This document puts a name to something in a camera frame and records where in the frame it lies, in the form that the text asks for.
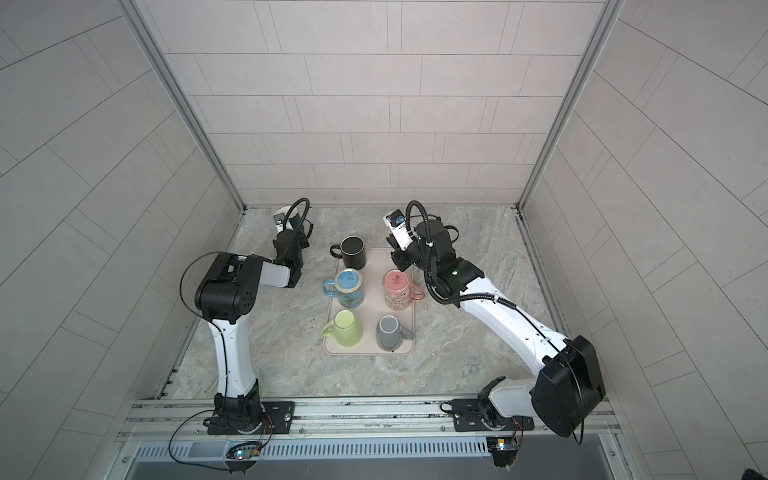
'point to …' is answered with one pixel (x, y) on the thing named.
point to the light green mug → (345, 327)
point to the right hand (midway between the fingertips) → (389, 237)
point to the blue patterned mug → (347, 287)
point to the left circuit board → (246, 452)
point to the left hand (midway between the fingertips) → (298, 218)
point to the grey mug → (390, 333)
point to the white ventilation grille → (346, 446)
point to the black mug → (352, 252)
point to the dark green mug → (296, 222)
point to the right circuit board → (504, 450)
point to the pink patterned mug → (398, 290)
